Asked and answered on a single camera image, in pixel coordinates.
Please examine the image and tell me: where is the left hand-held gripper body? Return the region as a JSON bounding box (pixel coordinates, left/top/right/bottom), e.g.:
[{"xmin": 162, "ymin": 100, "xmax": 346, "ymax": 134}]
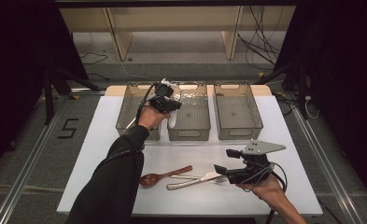
[{"xmin": 148, "ymin": 77, "xmax": 177, "ymax": 113}]

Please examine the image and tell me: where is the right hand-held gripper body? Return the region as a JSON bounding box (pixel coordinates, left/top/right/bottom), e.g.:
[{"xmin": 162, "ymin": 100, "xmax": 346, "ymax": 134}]
[{"xmin": 226, "ymin": 140, "xmax": 287, "ymax": 185}]

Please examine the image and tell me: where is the white ceramic spoon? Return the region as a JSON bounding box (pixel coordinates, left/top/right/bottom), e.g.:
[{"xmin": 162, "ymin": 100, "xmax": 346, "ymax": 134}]
[{"xmin": 168, "ymin": 110, "xmax": 178, "ymax": 129}]

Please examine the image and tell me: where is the clear grey plastic bin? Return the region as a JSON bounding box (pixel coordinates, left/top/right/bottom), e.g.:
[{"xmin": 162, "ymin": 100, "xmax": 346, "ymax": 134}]
[
  {"xmin": 115, "ymin": 81, "xmax": 164, "ymax": 142},
  {"xmin": 213, "ymin": 81, "xmax": 264, "ymax": 141},
  {"xmin": 166, "ymin": 80, "xmax": 212, "ymax": 142}
]

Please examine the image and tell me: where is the brown wooden spoon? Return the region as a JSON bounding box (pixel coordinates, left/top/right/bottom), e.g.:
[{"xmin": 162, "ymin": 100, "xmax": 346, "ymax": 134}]
[{"xmin": 138, "ymin": 164, "xmax": 193, "ymax": 188}]

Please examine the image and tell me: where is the person's left hand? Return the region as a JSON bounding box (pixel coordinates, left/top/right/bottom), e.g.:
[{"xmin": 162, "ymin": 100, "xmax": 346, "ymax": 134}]
[{"xmin": 137, "ymin": 104, "xmax": 170, "ymax": 131}]

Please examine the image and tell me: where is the person's right hand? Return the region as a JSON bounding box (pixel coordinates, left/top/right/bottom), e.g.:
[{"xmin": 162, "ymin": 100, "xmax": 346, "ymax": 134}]
[{"xmin": 236, "ymin": 177, "xmax": 283, "ymax": 209}]

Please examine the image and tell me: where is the white table sheet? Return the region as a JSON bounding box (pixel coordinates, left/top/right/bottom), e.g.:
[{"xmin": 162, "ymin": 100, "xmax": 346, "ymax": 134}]
[{"xmin": 56, "ymin": 94, "xmax": 324, "ymax": 217}]

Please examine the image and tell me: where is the light wooden desk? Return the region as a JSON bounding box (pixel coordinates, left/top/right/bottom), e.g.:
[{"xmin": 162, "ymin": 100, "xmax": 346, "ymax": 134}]
[{"xmin": 59, "ymin": 6, "xmax": 297, "ymax": 62}]

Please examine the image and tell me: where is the black metal stand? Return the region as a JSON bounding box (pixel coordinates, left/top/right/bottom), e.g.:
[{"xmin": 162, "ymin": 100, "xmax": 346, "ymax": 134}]
[
  {"xmin": 42, "ymin": 64, "xmax": 101, "ymax": 125},
  {"xmin": 255, "ymin": 62, "xmax": 310, "ymax": 120}
]

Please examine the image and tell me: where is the black curtain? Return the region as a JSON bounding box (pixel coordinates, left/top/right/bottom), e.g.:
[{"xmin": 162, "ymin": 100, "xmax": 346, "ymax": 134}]
[
  {"xmin": 0, "ymin": 0, "xmax": 90, "ymax": 178},
  {"xmin": 274, "ymin": 0, "xmax": 367, "ymax": 200}
]

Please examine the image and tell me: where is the right hand-held gripper cable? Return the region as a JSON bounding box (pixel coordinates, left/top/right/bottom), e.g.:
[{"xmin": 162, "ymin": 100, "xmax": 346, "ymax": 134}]
[{"xmin": 236, "ymin": 161, "xmax": 289, "ymax": 224}]

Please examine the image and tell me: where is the white floor cable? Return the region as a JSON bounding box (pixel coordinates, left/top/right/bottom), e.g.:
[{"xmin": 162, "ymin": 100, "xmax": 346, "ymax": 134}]
[{"xmin": 119, "ymin": 59, "xmax": 148, "ymax": 80}]

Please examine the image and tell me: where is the aluminium floor rail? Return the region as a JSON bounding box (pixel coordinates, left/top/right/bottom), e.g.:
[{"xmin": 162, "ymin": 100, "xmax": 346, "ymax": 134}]
[
  {"xmin": 0, "ymin": 96, "xmax": 70, "ymax": 224},
  {"xmin": 291, "ymin": 106, "xmax": 364, "ymax": 224}
]

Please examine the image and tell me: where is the thin black floor cable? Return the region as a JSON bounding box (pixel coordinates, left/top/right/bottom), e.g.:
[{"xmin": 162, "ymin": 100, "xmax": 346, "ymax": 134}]
[{"xmin": 79, "ymin": 50, "xmax": 110, "ymax": 82}]

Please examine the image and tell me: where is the bundle of black floor cables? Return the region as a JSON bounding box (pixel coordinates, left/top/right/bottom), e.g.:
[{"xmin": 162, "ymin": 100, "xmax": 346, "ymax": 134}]
[{"xmin": 236, "ymin": 6, "xmax": 282, "ymax": 71}]

